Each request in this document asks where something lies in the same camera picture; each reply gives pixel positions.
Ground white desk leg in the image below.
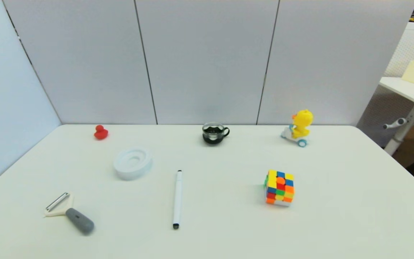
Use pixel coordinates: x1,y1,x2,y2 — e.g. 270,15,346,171
385,104,414,156

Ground glass cup with dark liquid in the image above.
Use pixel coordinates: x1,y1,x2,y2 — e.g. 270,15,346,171
202,122,230,145

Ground colourful puzzle cube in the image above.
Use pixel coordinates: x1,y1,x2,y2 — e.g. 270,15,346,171
264,169,295,207

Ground white marker with black cap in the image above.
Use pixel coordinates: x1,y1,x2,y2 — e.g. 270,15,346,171
172,170,183,230

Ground red rubber duck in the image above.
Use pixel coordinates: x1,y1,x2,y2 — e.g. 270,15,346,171
94,125,109,140

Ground yellow duck scooter toy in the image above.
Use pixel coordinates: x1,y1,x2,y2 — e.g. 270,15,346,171
281,109,314,148

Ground grey desk crank handle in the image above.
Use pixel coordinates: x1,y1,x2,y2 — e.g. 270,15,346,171
383,118,408,130

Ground white side desk top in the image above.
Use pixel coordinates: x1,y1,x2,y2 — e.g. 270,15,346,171
379,76,414,115

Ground grey handled white peeler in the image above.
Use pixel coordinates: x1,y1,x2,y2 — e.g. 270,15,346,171
44,192,95,235

